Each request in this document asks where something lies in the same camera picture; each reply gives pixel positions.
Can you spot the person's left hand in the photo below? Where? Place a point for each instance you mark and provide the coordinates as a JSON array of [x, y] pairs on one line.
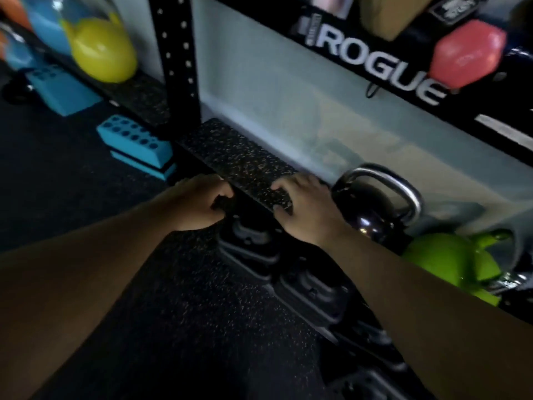
[[195, 199]]

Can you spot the person's right hand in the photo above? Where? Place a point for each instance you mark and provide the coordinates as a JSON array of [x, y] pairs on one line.
[[312, 212]]

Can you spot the black metal rack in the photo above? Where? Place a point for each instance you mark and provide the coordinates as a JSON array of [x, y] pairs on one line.
[[175, 58]]

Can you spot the person's right forearm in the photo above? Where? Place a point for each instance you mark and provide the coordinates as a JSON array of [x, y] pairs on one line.
[[437, 329]]

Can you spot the person's left forearm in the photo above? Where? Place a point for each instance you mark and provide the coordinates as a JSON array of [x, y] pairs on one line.
[[75, 295]]

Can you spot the blue perforated block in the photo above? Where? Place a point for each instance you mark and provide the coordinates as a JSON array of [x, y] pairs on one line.
[[62, 91], [133, 141]]

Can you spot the white paper label strip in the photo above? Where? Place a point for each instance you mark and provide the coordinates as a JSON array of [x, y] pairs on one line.
[[506, 132]]

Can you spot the tan cardboard box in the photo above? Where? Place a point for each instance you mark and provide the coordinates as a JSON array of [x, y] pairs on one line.
[[391, 16]]

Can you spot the pink hexagonal dumbbell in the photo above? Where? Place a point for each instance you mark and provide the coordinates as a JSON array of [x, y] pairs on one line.
[[468, 54]]

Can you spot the black pouch white label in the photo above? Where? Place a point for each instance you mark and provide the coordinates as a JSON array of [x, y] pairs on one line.
[[456, 8]]

